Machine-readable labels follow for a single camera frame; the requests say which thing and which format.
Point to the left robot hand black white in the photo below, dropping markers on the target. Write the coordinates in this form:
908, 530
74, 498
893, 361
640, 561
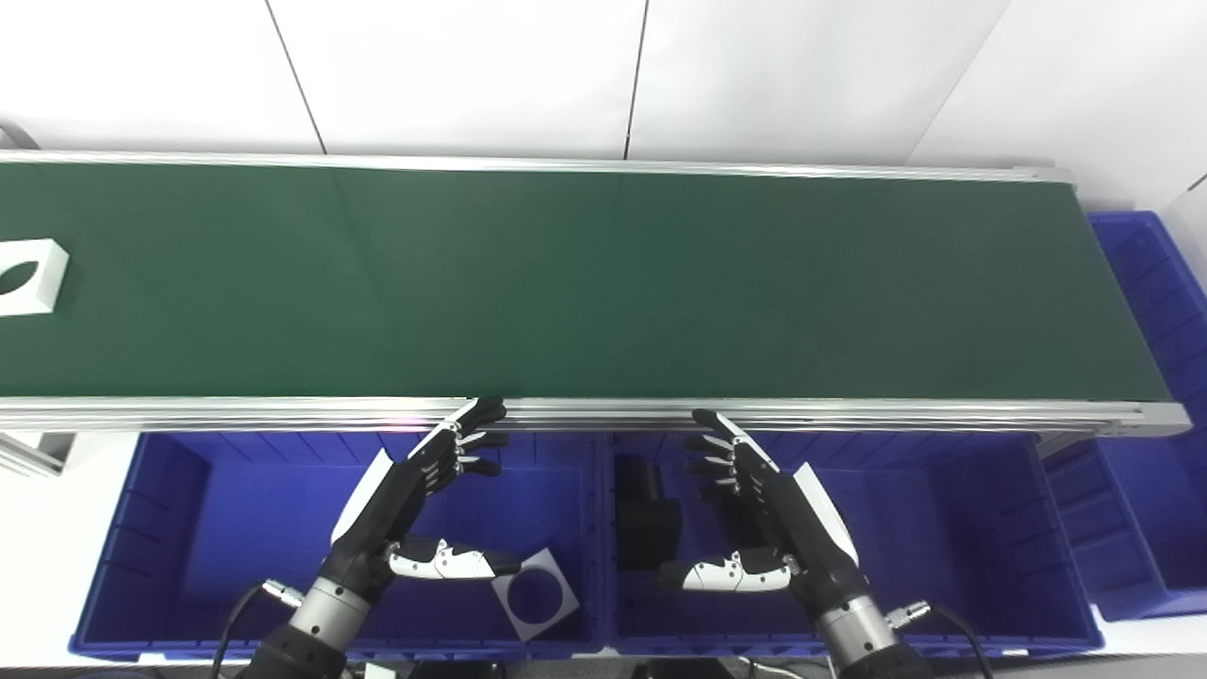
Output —
377, 528

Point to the white square part round hole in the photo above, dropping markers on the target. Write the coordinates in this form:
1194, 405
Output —
45, 259
554, 571

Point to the blue plastic bin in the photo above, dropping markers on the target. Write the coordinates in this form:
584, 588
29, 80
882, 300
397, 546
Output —
1150, 471
236, 528
952, 528

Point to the green conveyor belt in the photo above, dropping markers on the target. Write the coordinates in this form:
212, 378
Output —
585, 283

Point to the aluminium conveyor support leg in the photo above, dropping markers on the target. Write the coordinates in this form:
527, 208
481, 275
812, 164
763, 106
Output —
33, 453

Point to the black block part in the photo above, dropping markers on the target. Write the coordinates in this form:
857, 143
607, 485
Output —
646, 533

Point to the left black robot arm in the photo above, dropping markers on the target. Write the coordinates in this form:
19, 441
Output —
316, 627

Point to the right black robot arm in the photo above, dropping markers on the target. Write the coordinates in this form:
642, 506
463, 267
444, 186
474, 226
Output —
863, 641

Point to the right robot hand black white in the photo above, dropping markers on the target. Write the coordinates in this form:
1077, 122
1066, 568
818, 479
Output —
801, 538

